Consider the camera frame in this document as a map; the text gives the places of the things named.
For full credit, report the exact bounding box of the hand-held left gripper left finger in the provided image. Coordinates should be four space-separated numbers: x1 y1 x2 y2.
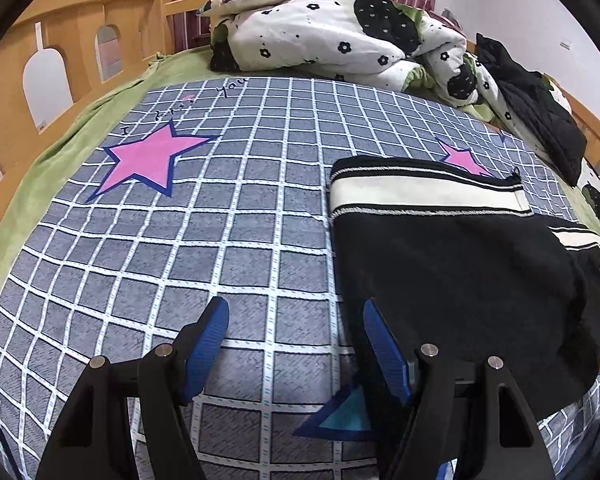
35 296 230 480

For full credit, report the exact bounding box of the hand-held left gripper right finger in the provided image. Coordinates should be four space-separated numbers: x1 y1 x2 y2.
362 299 551 480

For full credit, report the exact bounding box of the black cream-striped knit garment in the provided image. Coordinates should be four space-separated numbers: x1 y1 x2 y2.
328 156 600 421

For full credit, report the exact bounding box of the grey checked star-print blanket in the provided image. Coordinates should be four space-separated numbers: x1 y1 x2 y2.
0 77 600 480

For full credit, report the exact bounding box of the green plush bed sheet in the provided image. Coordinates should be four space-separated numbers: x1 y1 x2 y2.
0 50 600 341

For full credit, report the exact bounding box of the black padded jacket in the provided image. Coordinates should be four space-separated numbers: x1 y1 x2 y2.
475 32 588 188

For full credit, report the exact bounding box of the white strawberry-print quilt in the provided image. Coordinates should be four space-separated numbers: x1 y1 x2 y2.
209 0 576 121

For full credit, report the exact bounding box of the wooden bed frame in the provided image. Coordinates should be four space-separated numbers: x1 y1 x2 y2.
0 0 600 221

